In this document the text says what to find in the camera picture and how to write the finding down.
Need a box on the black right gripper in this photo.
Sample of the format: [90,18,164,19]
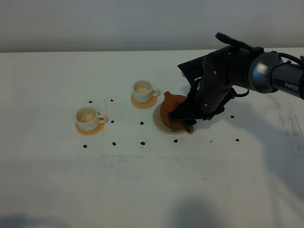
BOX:
[167,78,232,128]

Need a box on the brown clay teapot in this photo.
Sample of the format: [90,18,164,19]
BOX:
[159,91,194,134]

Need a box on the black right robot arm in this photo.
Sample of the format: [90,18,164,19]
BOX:
[167,46,304,128]

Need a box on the beige round teapot coaster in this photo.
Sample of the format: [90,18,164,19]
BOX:
[152,104,186,135]

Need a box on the orange coaster far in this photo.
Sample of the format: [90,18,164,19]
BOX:
[131,95,158,109]

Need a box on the orange coaster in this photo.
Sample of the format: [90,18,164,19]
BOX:
[75,122,104,136]
[131,95,158,109]

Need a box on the white teacup far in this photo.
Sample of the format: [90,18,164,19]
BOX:
[132,80,161,103]

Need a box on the white teacup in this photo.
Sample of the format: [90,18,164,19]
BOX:
[76,107,107,132]
[132,80,161,103]

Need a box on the white teacup near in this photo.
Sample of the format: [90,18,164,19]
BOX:
[76,107,107,132]

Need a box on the orange coaster near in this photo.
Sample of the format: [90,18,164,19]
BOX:
[75,122,104,136]

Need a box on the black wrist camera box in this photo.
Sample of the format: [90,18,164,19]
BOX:
[178,57,204,85]

